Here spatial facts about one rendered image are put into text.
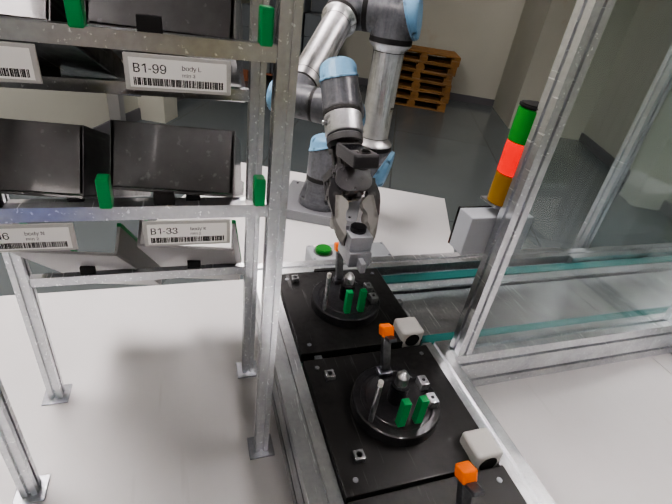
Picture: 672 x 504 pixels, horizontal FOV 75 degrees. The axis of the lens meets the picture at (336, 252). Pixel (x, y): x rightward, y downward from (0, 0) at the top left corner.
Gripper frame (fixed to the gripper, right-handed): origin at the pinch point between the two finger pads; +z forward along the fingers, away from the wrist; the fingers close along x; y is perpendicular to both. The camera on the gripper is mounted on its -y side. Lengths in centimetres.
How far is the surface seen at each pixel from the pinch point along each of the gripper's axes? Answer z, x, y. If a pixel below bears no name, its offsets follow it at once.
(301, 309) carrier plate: 12.3, 9.1, 10.9
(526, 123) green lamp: -11.4, -16.9, -26.4
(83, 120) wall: -164, 112, 333
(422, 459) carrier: 34.7, -0.6, -15.4
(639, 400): 38, -60, -2
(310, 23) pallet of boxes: -391, -150, 486
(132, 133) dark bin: -8.4, 34.7, -24.9
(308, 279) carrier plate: 6.0, 5.3, 18.2
